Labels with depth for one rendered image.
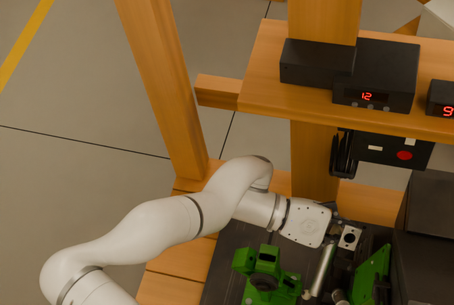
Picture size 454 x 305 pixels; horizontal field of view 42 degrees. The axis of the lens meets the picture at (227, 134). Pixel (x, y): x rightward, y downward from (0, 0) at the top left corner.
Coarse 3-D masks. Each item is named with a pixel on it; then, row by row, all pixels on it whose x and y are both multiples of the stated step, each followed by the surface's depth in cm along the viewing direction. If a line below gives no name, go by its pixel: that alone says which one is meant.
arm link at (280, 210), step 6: (276, 198) 134; (282, 198) 135; (276, 204) 133; (282, 204) 133; (276, 210) 132; (282, 210) 133; (276, 216) 132; (282, 216) 132; (270, 222) 133; (276, 222) 133; (270, 228) 135; (276, 228) 134
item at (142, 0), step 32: (128, 0) 127; (160, 0) 131; (288, 0) 115; (320, 0) 113; (352, 0) 111; (128, 32) 136; (160, 32) 134; (288, 32) 123; (320, 32) 120; (352, 32) 118; (160, 64) 144; (160, 96) 156; (192, 96) 167; (160, 128) 171; (192, 128) 172; (320, 128) 150; (192, 160) 182; (320, 160) 163; (320, 192) 179
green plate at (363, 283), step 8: (384, 248) 135; (376, 256) 139; (384, 256) 133; (368, 264) 143; (376, 264) 137; (384, 264) 132; (360, 272) 148; (368, 272) 141; (384, 272) 131; (360, 280) 146; (368, 280) 140; (360, 288) 144; (368, 288) 138; (352, 296) 148; (360, 296) 142; (368, 296) 136; (360, 304) 140; (368, 304) 142
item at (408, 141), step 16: (352, 144) 133; (368, 144) 131; (384, 144) 129; (400, 144) 128; (416, 144) 126; (432, 144) 125; (368, 160) 137; (384, 160) 135; (400, 160) 133; (416, 160) 132
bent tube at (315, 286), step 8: (336, 232) 148; (344, 232) 135; (352, 232) 135; (360, 232) 135; (344, 240) 136; (352, 240) 137; (328, 248) 150; (352, 248) 136; (320, 256) 153; (328, 256) 151; (320, 264) 152; (328, 264) 151; (320, 272) 152; (312, 280) 154; (320, 280) 152; (312, 288) 153; (320, 288) 153
